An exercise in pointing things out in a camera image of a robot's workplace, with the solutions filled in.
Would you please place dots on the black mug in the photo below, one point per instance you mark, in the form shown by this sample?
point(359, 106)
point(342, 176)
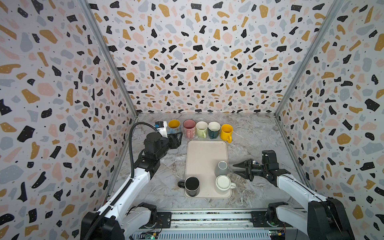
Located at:
point(191, 186)

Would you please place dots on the aluminium corner post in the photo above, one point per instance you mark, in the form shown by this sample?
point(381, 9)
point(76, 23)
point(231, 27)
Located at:
point(331, 14)
point(84, 5)

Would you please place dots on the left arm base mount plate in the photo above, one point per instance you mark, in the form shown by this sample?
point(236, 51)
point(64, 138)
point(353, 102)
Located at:
point(159, 220)

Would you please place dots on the grey mug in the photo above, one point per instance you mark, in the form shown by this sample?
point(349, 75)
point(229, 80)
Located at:
point(221, 168)

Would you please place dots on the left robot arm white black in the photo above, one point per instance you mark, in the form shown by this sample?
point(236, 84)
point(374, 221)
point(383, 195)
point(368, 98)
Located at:
point(117, 219)

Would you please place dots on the white mug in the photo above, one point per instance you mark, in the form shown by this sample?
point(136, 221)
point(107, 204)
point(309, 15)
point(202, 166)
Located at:
point(224, 185)

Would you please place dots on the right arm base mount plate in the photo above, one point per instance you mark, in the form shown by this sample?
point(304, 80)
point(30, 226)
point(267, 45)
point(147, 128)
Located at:
point(261, 220)

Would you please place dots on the light green mug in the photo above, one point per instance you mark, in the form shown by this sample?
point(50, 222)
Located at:
point(202, 129)

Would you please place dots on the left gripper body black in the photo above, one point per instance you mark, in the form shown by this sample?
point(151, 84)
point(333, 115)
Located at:
point(172, 143)

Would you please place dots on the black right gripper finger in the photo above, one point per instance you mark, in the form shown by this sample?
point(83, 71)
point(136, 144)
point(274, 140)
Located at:
point(244, 164)
point(243, 174)

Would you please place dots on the dark green mug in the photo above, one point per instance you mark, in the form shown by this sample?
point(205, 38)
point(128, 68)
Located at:
point(214, 130)

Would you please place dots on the aluminium corner post right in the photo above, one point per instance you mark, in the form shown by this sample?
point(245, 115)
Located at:
point(331, 14)

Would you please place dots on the beige rectangular tray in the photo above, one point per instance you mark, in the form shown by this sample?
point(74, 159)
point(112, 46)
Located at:
point(201, 162)

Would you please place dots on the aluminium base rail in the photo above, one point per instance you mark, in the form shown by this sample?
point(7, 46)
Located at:
point(212, 224)

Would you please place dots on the pink patterned mug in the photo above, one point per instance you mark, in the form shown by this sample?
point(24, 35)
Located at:
point(189, 127)

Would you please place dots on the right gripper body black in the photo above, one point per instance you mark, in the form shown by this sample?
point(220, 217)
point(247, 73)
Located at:
point(250, 168)

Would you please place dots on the blue butterfly mug yellow inside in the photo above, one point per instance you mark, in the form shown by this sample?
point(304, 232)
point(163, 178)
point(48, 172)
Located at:
point(174, 127)

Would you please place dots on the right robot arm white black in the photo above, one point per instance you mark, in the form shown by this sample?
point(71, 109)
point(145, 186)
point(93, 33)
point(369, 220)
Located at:
point(322, 218)

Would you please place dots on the aluminium corner post left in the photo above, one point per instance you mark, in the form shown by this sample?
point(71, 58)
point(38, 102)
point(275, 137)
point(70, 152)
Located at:
point(84, 5)

